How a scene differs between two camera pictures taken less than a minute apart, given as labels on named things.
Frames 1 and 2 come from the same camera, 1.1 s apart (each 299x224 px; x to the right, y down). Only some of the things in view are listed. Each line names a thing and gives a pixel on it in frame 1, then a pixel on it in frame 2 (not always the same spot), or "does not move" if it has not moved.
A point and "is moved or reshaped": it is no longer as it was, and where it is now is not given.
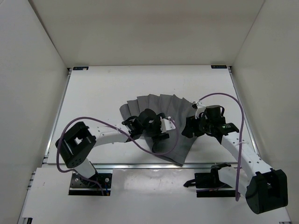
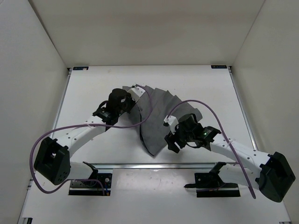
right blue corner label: [219, 66] does not move
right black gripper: [191, 127] -> [171, 139]
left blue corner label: [81, 68] does not move
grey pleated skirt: [176, 147] is moved or reshaped
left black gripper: [156, 136] -> [133, 103]
